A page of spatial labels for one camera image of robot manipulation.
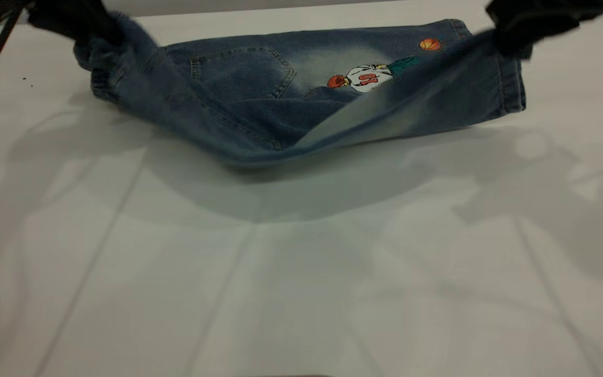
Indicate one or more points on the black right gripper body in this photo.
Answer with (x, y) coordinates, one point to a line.
(542, 13)

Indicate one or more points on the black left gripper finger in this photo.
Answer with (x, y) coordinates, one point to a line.
(103, 35)

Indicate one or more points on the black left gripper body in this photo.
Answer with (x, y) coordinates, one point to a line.
(68, 14)

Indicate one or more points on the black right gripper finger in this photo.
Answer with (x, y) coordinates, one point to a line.
(515, 43)

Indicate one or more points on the blue denim shorts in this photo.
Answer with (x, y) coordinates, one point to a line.
(259, 120)

